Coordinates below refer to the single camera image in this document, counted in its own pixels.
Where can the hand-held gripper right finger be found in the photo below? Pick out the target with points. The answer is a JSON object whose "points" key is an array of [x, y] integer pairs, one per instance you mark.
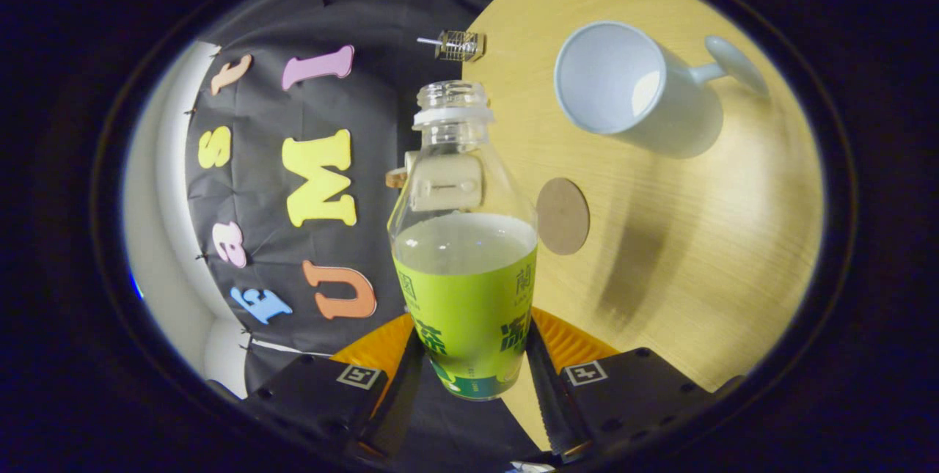
{"points": [[561, 414]]}

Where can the pale blue cup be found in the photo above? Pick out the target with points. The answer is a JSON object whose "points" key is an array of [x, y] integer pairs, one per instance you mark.
{"points": [[609, 77]]}

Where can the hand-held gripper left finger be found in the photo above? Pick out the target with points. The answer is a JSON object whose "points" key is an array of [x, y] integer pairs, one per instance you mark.
{"points": [[400, 414]]}

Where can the green label juice bottle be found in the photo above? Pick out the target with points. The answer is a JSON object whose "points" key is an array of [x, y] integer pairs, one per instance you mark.
{"points": [[469, 312]]}

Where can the wooden table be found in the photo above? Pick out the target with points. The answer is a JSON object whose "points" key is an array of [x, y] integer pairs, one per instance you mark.
{"points": [[733, 238]]}

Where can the round brown coaster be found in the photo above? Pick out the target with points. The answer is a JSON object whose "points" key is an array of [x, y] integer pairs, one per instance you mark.
{"points": [[563, 216]]}

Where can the white toaster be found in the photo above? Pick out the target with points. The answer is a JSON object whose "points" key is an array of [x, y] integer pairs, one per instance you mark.
{"points": [[395, 178]]}

